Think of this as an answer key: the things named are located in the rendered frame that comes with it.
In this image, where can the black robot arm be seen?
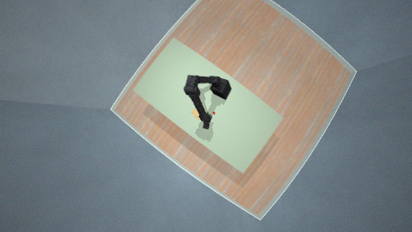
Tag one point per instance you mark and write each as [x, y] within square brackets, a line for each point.
[192, 90]

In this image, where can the tan mat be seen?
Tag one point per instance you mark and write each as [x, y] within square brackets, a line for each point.
[195, 113]

